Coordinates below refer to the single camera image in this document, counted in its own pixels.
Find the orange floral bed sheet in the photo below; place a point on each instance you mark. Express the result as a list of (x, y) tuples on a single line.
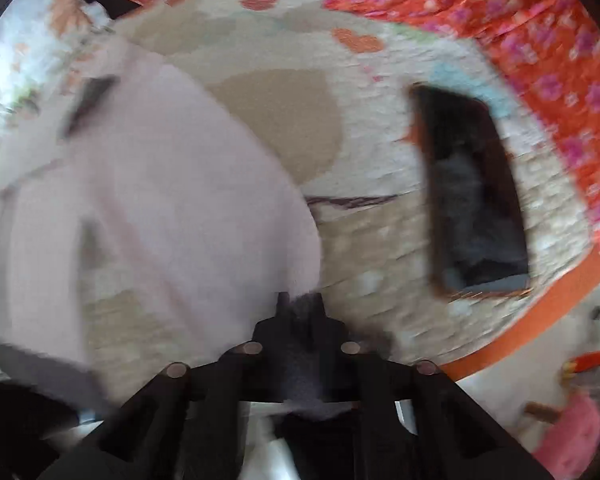
[(530, 35)]

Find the pink cloth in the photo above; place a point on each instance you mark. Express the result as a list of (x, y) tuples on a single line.
[(575, 435)]

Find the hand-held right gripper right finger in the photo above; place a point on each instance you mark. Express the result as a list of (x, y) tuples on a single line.
[(334, 332)]

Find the heart patterned quilt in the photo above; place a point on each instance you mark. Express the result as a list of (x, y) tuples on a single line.
[(380, 240)]

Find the white small garment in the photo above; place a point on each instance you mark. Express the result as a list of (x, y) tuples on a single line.
[(180, 185)]

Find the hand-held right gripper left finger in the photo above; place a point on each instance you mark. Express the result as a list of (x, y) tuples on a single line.
[(266, 332)]

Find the red plastic item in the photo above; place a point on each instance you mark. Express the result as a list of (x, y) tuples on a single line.
[(595, 360)]

